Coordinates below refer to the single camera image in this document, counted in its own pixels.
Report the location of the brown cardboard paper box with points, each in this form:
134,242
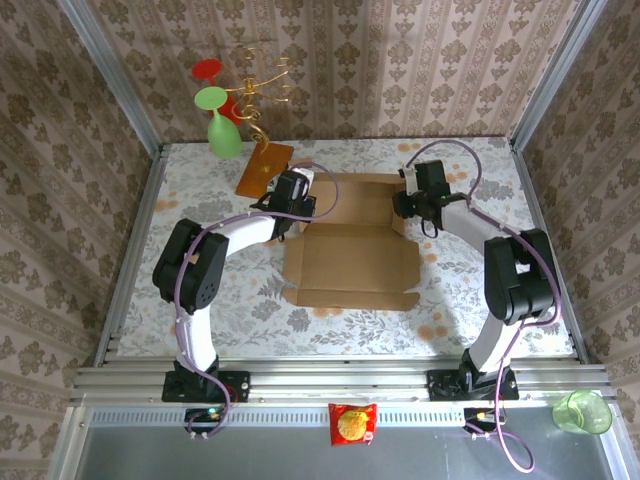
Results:
350,260

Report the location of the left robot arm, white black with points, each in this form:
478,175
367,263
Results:
200,280

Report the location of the green plastic wine glass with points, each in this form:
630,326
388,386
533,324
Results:
225,137

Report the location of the floral tablecloth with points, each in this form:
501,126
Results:
350,330

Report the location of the red plastic wine glass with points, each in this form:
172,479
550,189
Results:
206,69

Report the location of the small black circuit board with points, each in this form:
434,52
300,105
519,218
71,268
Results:
482,415
205,415

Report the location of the red snack packet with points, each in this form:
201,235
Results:
352,424

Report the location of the grey metal shelf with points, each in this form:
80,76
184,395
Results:
300,460

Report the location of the green transparent plastic cup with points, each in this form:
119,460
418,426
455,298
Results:
582,412

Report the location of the aluminium frame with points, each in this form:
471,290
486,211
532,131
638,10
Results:
340,380

